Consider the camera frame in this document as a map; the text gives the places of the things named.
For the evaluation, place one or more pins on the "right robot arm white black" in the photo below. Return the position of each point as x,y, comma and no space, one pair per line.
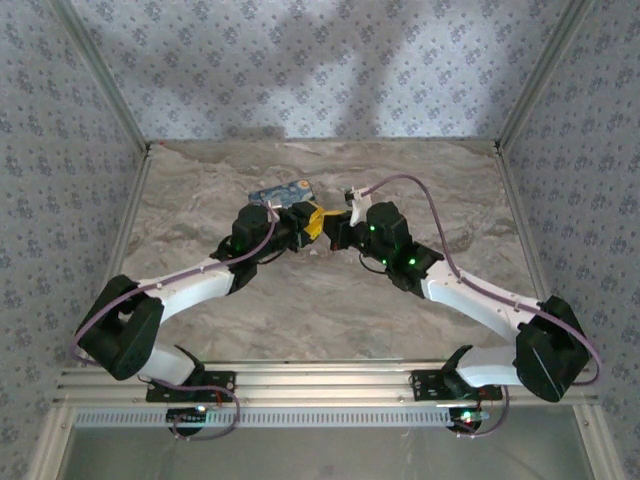
465,295

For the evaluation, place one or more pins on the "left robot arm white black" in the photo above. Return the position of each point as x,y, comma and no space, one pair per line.
195,290

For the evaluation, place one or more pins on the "starry night print tray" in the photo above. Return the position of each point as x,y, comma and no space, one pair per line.
285,192

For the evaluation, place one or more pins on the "left controller board green light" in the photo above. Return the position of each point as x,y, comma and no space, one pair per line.
187,415

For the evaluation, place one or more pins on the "controller board green light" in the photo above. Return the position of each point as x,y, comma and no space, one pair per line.
467,417
187,415

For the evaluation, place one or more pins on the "right controller board green light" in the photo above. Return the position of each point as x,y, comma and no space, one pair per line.
467,417

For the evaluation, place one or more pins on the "aluminium side frame rail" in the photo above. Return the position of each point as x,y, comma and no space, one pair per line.
127,235
522,235

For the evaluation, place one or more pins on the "aluminium mounting rail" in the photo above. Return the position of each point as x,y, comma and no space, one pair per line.
320,380

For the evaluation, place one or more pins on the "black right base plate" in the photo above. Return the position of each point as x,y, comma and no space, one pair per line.
430,384

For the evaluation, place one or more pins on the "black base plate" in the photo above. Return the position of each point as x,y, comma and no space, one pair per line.
430,384
220,382

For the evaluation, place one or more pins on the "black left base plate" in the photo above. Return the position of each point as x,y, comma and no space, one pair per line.
220,382

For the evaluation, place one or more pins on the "aluminium frame post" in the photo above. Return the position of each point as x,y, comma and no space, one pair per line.
100,75
545,75

